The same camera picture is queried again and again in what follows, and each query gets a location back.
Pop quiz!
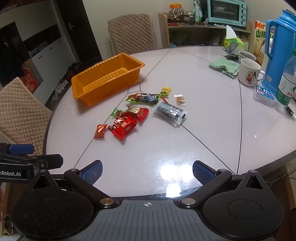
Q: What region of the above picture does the clear jar orange lid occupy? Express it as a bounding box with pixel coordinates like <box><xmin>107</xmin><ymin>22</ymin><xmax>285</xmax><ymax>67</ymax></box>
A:
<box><xmin>168</xmin><ymin>3</ymin><xmax>184</xmax><ymax>22</ymax></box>

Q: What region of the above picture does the orange red candy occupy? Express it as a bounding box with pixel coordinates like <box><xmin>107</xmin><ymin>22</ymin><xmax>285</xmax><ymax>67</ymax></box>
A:
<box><xmin>93</xmin><ymin>124</ymin><xmax>108</xmax><ymax>139</ymax></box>

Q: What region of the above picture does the grey phone stand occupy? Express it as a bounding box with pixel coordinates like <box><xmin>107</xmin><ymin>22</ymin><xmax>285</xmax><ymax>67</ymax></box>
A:
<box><xmin>223</xmin><ymin>42</ymin><xmax>240</xmax><ymax>61</ymax></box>

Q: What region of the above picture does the orange plastic tray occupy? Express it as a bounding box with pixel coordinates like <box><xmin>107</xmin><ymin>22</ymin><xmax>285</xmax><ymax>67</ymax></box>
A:
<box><xmin>71</xmin><ymin>52</ymin><xmax>146</xmax><ymax>106</ymax></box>

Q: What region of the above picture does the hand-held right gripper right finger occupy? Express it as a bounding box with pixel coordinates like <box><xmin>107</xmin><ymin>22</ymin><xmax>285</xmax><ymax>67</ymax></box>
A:
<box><xmin>178</xmin><ymin>160</ymin><xmax>269</xmax><ymax>208</ymax></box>

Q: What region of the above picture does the green cloth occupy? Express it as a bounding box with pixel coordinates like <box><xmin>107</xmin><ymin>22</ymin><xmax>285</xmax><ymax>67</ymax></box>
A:
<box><xmin>209</xmin><ymin>57</ymin><xmax>240</xmax><ymax>79</ymax></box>

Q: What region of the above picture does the white cartoon mug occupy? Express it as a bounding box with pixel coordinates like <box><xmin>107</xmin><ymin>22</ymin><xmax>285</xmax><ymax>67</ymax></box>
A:
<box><xmin>238</xmin><ymin>58</ymin><xmax>266</xmax><ymax>86</ymax></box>

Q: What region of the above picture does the dark door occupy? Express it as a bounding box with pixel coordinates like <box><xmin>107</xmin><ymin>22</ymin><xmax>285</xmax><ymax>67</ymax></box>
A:
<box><xmin>57</xmin><ymin>0</ymin><xmax>103</xmax><ymax>63</ymax></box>

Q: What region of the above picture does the green candy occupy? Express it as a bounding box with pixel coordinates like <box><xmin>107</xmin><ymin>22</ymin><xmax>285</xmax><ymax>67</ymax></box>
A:
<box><xmin>110</xmin><ymin>107</ymin><xmax>123</xmax><ymax>118</ymax></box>

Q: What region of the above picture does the beige quilted chair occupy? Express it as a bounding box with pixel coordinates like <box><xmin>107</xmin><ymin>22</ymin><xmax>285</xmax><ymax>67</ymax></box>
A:
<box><xmin>106</xmin><ymin>13</ymin><xmax>157</xmax><ymax>56</ymax></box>
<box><xmin>0</xmin><ymin>77</ymin><xmax>53</xmax><ymax>156</ymax></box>

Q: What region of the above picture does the dark red picture snack packet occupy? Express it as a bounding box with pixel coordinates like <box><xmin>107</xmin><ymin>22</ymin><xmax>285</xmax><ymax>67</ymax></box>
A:
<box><xmin>122</xmin><ymin>105</ymin><xmax>150</xmax><ymax>123</ymax></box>

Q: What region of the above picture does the clear brown candy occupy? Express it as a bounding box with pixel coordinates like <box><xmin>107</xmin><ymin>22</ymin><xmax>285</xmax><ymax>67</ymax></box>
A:
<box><xmin>173</xmin><ymin>94</ymin><xmax>186</xmax><ymax>105</ymax></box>

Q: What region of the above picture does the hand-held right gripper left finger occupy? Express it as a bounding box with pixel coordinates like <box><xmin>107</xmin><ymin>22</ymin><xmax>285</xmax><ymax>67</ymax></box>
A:
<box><xmin>27</xmin><ymin>160</ymin><xmax>117</xmax><ymax>208</ymax></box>

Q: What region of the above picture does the green tissue box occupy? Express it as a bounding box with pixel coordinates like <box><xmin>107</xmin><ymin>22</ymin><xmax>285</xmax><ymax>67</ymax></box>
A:
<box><xmin>223</xmin><ymin>24</ymin><xmax>245</xmax><ymax>50</ymax></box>

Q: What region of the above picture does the clear black seaweed packet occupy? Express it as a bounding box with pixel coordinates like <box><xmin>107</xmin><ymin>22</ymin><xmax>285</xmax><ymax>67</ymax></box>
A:
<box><xmin>151</xmin><ymin>100</ymin><xmax>187</xmax><ymax>127</ymax></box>

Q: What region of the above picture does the teal toaster oven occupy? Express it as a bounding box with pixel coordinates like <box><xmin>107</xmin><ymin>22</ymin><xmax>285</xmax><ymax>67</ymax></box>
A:
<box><xmin>206</xmin><ymin>0</ymin><xmax>247</xmax><ymax>28</ymax></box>

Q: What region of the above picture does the green white snack bag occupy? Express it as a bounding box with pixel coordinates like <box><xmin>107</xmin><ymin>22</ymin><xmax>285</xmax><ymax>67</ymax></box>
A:
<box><xmin>193</xmin><ymin>0</ymin><xmax>203</xmax><ymax>23</ymax></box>

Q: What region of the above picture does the blue thermos jug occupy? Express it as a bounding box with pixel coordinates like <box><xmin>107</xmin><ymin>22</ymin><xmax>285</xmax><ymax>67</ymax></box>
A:
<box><xmin>261</xmin><ymin>9</ymin><xmax>296</xmax><ymax>93</ymax></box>

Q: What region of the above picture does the red gift box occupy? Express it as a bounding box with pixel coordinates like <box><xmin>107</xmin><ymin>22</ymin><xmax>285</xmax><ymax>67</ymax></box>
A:
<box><xmin>20</xmin><ymin>58</ymin><xmax>43</xmax><ymax>93</ymax></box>

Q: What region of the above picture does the white dotted mug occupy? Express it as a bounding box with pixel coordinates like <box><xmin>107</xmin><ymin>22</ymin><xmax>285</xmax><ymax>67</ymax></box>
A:
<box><xmin>238</xmin><ymin>51</ymin><xmax>257</xmax><ymax>64</ymax></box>

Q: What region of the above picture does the green brown snack packet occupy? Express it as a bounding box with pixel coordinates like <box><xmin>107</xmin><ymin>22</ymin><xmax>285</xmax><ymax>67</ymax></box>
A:
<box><xmin>125</xmin><ymin>92</ymin><xmax>167</xmax><ymax>105</ymax></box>

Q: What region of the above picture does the row of shoes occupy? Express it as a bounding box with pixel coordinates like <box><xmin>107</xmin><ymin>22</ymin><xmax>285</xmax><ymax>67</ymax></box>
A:
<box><xmin>51</xmin><ymin>62</ymin><xmax>79</xmax><ymax>100</ymax></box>

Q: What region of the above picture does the wooden shelf unit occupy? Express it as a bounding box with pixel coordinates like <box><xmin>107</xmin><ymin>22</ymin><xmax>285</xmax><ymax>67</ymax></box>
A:
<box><xmin>158</xmin><ymin>12</ymin><xmax>252</xmax><ymax>50</ymax></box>

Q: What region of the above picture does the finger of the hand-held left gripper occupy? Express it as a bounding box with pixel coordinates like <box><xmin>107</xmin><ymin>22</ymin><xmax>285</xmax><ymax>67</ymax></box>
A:
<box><xmin>0</xmin><ymin>154</ymin><xmax>63</xmax><ymax>170</ymax></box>
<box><xmin>0</xmin><ymin>143</ymin><xmax>35</xmax><ymax>155</ymax></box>

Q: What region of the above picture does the clear plastic water bottle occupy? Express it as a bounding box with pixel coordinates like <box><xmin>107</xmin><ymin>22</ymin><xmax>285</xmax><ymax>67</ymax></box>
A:
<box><xmin>275</xmin><ymin>49</ymin><xmax>296</xmax><ymax>107</ymax></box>

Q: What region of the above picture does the clear tissue pack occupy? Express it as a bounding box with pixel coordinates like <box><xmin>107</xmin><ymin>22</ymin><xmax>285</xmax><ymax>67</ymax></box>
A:
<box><xmin>253</xmin><ymin>85</ymin><xmax>289</xmax><ymax>110</ymax></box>

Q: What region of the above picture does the white cabinet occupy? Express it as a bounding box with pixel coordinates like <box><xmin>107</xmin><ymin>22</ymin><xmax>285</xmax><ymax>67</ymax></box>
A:
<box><xmin>23</xmin><ymin>36</ymin><xmax>82</xmax><ymax>100</ymax></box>

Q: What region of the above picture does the bright red snack packet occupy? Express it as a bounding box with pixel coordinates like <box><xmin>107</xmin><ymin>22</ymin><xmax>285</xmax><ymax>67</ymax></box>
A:
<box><xmin>109</xmin><ymin>116</ymin><xmax>137</xmax><ymax>141</ymax></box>

